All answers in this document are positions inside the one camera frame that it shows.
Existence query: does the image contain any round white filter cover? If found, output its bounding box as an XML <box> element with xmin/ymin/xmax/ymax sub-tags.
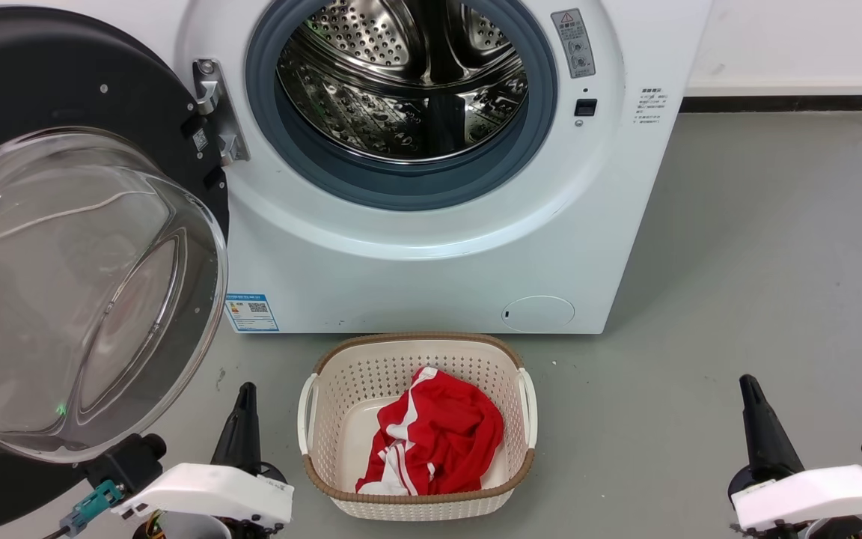
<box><xmin>501</xmin><ymin>295</ymin><xmax>576</xmax><ymax>334</ymax></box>

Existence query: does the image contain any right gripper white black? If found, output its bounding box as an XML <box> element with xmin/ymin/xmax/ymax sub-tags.
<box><xmin>728</xmin><ymin>375</ymin><xmax>862</xmax><ymax>539</ymax></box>

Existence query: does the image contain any perforated steel drum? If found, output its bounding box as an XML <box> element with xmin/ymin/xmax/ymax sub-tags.
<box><xmin>275</xmin><ymin>0</ymin><xmax>530</xmax><ymax>162</ymax></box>

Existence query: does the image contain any teal cable connector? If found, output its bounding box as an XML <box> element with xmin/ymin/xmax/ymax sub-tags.
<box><xmin>59</xmin><ymin>480</ymin><xmax>124</xmax><ymax>537</ymax></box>

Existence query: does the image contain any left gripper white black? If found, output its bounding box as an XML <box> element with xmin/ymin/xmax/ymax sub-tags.
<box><xmin>111</xmin><ymin>383</ymin><xmax>296</xmax><ymax>539</ymax></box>

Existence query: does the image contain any blue energy label sticker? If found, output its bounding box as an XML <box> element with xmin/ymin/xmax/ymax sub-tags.
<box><xmin>224</xmin><ymin>293</ymin><xmax>281</xmax><ymax>333</ymax></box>

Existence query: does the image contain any metal door hinge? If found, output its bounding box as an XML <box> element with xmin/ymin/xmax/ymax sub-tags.
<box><xmin>192</xmin><ymin>58</ymin><xmax>251</xmax><ymax>167</ymax></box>

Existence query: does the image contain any black round washer door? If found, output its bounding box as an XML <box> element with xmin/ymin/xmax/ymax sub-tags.
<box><xmin>0</xmin><ymin>6</ymin><xmax>231</xmax><ymax>517</ymax></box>

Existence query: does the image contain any black baseboard strip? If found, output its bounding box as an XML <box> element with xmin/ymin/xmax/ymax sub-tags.
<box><xmin>679</xmin><ymin>95</ymin><xmax>862</xmax><ymax>114</ymax></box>

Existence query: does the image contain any white text sticker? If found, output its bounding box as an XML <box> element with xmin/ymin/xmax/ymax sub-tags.
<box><xmin>633</xmin><ymin>85</ymin><xmax>668</xmax><ymax>126</ymax></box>

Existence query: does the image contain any cream plastic laundry basket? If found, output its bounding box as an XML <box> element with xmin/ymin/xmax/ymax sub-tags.
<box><xmin>297</xmin><ymin>332</ymin><xmax>538</xmax><ymax>521</ymax></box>

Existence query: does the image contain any grey warning sticker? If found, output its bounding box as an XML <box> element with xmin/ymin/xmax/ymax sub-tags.
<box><xmin>550</xmin><ymin>8</ymin><xmax>597</xmax><ymax>80</ymax></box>

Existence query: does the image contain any white front-load washing machine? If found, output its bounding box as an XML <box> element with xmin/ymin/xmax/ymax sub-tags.
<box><xmin>72</xmin><ymin>0</ymin><xmax>713</xmax><ymax>335</ymax></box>

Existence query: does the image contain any red and white garment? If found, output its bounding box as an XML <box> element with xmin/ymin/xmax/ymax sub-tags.
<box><xmin>355</xmin><ymin>366</ymin><xmax>505</xmax><ymax>497</ymax></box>

